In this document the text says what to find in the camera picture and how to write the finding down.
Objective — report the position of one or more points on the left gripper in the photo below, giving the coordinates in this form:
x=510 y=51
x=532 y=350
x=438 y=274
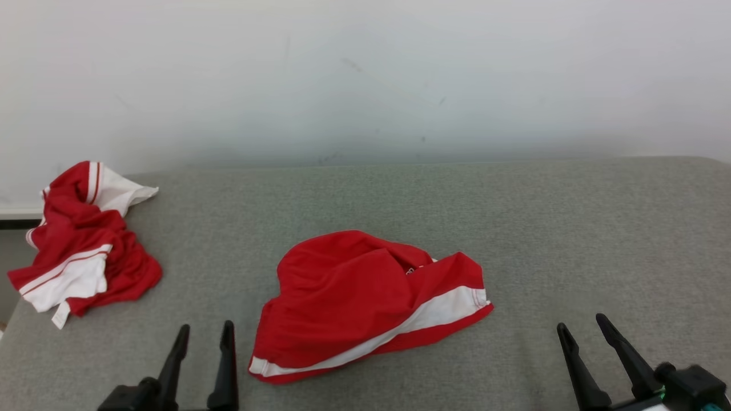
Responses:
x=223 y=409

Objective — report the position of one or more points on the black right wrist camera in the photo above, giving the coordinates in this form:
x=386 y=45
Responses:
x=694 y=388

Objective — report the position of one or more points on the red basketball jersey number 23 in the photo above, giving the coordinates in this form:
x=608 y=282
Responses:
x=80 y=251

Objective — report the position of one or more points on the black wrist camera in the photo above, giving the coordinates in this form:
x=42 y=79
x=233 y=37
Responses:
x=694 y=388
x=128 y=397

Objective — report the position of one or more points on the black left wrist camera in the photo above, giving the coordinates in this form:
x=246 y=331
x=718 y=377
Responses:
x=128 y=397

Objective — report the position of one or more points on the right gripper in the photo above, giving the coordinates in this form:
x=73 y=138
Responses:
x=634 y=404

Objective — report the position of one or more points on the red shorts with white stripe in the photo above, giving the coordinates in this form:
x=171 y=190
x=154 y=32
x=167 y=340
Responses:
x=342 y=302

